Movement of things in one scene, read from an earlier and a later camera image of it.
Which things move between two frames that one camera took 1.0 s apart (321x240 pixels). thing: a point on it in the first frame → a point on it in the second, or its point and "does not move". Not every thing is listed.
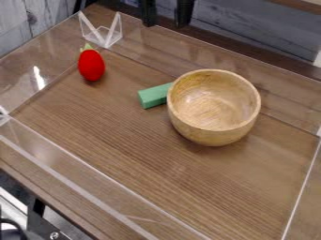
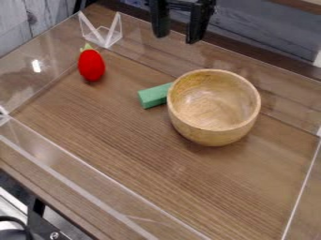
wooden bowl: [213, 106] does not move
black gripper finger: [184, 12] → [203, 10]
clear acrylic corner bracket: [106, 36] does not move
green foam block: [153, 96] does not move
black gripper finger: [149, 9] → [160, 17]
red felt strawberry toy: [90, 63] does not move
